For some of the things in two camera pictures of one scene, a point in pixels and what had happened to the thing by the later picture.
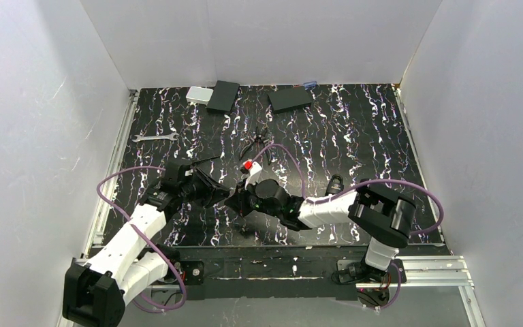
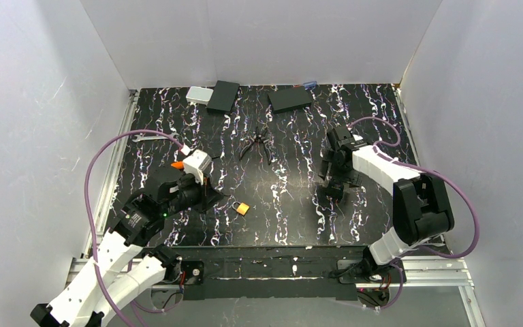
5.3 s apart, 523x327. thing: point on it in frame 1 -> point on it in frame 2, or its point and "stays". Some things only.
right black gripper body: x=244 y=198 -> x=335 y=181
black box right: x=289 y=100 stays
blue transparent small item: x=310 y=84 stays
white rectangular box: x=199 y=95 stays
